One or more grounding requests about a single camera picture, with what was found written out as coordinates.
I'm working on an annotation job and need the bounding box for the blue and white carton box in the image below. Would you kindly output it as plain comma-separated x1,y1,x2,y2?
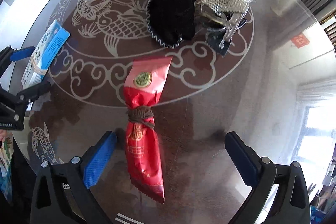
21,20,71,89

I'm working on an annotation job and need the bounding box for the dark hair clip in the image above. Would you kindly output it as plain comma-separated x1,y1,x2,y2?
206,30,238,56

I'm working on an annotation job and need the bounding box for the black scrunchie with silver trim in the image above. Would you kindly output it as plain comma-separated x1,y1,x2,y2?
146,0,197,49

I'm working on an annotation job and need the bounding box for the silver mesh bow hair clip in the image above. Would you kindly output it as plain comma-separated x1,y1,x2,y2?
201,0,255,16

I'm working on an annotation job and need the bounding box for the patterned glass-topped wooden desktop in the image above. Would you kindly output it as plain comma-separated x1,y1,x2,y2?
5,0,336,224

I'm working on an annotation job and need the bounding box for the brown cord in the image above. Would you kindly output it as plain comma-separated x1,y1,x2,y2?
126,105,155,130

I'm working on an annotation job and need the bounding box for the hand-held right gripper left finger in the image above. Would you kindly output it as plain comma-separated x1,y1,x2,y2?
31,131,118,224

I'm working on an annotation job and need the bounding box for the blue patterned cloth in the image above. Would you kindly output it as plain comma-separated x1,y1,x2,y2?
0,133,14,203

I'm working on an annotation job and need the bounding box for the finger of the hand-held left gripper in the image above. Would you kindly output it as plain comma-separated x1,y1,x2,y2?
0,46,36,75
16,81,51,109

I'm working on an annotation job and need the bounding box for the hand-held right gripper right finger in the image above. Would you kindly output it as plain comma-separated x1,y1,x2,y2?
224,131,311,224

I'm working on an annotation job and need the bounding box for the wooden slatted chair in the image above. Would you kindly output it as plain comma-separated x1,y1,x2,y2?
320,9,336,51

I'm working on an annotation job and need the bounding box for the red foil packet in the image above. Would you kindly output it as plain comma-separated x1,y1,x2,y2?
123,56,174,205

